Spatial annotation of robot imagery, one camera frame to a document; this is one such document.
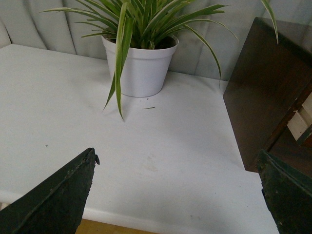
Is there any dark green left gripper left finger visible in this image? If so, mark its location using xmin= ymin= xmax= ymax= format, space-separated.
xmin=0 ymin=148 xmax=100 ymax=234

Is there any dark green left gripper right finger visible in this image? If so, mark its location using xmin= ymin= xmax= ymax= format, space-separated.
xmin=257 ymin=150 xmax=312 ymax=234

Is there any wooden drawer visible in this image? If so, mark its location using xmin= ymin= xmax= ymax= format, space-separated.
xmin=263 ymin=83 xmax=312 ymax=152

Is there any white drawer handle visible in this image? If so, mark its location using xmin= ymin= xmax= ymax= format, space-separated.
xmin=287 ymin=94 xmax=312 ymax=147

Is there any dark wooden drawer cabinet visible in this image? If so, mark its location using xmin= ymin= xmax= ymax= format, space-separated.
xmin=223 ymin=18 xmax=312 ymax=176

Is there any grey curtain backdrop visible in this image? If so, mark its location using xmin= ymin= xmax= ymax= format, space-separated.
xmin=0 ymin=0 xmax=312 ymax=82

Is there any white plant pot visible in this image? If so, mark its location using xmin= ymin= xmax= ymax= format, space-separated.
xmin=101 ymin=34 xmax=180 ymax=98

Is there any green striped spider plant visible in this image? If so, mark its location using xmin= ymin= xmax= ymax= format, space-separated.
xmin=39 ymin=0 xmax=279 ymax=122

